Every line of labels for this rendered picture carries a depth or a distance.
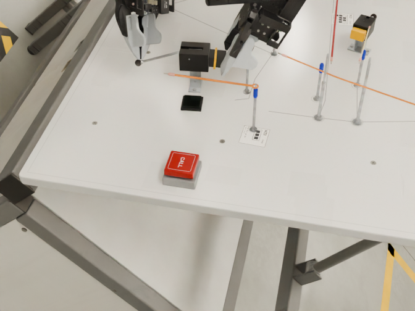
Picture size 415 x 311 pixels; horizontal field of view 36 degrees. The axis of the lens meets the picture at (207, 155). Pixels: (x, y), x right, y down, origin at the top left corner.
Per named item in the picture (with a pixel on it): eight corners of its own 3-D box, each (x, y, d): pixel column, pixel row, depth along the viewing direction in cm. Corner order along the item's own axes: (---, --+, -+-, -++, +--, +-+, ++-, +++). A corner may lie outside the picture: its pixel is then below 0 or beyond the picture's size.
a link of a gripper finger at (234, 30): (246, 59, 127) (267, 35, 119) (220, 47, 125) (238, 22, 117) (250, 47, 128) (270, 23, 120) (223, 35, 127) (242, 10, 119)
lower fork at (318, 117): (322, 121, 119) (332, 60, 109) (313, 120, 119) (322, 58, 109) (323, 115, 121) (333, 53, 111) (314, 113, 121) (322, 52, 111)
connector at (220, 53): (202, 56, 124) (202, 48, 123) (226, 58, 124) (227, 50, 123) (201, 65, 122) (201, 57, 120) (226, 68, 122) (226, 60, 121)
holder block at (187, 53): (182, 58, 126) (181, 41, 123) (210, 59, 125) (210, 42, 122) (179, 70, 123) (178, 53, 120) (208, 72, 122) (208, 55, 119)
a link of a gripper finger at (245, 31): (236, 61, 114) (259, 16, 111) (229, 57, 114) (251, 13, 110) (234, 53, 118) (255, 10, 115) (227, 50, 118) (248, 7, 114)
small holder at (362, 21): (380, 37, 139) (386, 8, 134) (365, 58, 133) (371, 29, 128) (360, 31, 141) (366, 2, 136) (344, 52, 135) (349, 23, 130)
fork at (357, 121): (361, 126, 118) (375, 64, 108) (351, 124, 119) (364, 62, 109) (362, 119, 120) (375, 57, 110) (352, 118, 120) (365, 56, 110)
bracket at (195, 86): (191, 78, 129) (190, 57, 126) (202, 78, 129) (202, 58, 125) (188, 92, 126) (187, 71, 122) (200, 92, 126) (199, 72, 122)
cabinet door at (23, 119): (-69, 237, 138) (15, 184, 118) (32, 86, 176) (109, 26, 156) (-61, 243, 139) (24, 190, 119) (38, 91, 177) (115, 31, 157)
